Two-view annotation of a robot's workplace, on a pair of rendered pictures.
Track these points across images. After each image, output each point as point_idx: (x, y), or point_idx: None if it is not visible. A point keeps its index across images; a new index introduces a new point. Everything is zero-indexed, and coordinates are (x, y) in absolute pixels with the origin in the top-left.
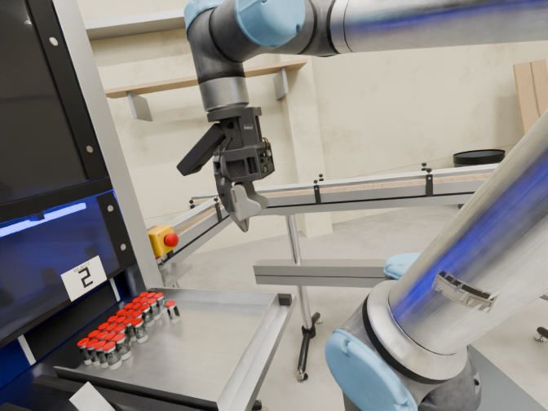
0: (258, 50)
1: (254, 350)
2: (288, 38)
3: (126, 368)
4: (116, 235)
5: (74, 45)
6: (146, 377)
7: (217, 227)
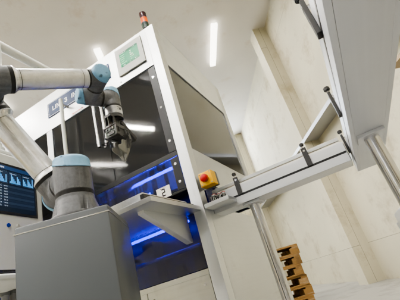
0: (90, 104)
1: (115, 210)
2: (79, 102)
3: None
4: (177, 175)
5: (166, 103)
6: None
7: (305, 172)
